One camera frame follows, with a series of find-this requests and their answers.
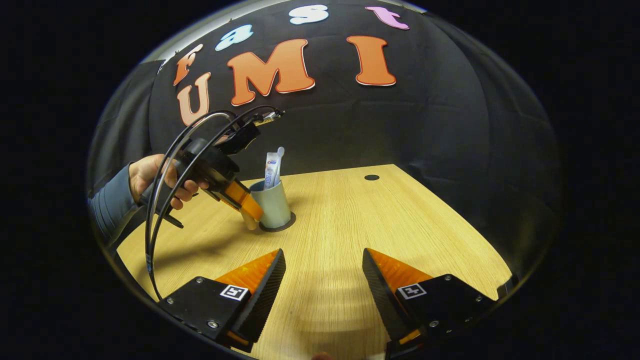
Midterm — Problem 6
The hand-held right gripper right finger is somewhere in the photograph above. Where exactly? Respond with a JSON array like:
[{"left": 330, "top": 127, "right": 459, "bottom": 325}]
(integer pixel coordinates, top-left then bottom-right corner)
[{"left": 362, "top": 247, "right": 501, "bottom": 358}]

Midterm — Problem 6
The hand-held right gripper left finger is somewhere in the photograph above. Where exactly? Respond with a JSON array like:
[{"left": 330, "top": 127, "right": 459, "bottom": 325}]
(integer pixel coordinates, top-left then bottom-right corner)
[{"left": 159, "top": 248, "right": 287, "bottom": 351}]

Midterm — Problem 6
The pale blue cup wooden handle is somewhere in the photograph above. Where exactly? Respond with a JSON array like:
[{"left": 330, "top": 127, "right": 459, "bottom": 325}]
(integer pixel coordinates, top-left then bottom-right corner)
[{"left": 241, "top": 179, "right": 292, "bottom": 231}]

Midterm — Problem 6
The white toothpaste tube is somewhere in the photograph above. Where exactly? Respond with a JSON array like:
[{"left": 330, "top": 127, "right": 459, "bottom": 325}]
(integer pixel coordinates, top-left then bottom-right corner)
[{"left": 263, "top": 152, "right": 282, "bottom": 190}]

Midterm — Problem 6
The round dark coaster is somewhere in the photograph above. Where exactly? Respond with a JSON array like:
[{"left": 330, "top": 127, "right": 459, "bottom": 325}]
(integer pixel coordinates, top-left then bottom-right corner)
[{"left": 258, "top": 211, "right": 297, "bottom": 233}]

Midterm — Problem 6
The white toothbrush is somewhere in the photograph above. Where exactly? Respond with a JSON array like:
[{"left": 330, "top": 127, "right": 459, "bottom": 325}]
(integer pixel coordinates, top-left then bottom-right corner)
[{"left": 272, "top": 146, "right": 286, "bottom": 187}]

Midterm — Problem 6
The wooden desktop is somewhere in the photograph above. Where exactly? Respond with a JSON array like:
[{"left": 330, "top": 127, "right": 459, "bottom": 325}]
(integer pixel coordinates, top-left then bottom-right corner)
[{"left": 116, "top": 164, "right": 513, "bottom": 360}]

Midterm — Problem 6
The black backdrop cloth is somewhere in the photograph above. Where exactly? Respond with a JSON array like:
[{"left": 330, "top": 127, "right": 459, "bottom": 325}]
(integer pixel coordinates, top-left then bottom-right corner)
[{"left": 87, "top": 0, "right": 563, "bottom": 281}]

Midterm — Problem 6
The black cable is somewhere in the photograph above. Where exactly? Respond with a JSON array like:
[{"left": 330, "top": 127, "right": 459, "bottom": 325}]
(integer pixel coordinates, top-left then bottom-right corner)
[
  {"left": 144, "top": 110, "right": 238, "bottom": 273},
  {"left": 149, "top": 104, "right": 278, "bottom": 302}
]

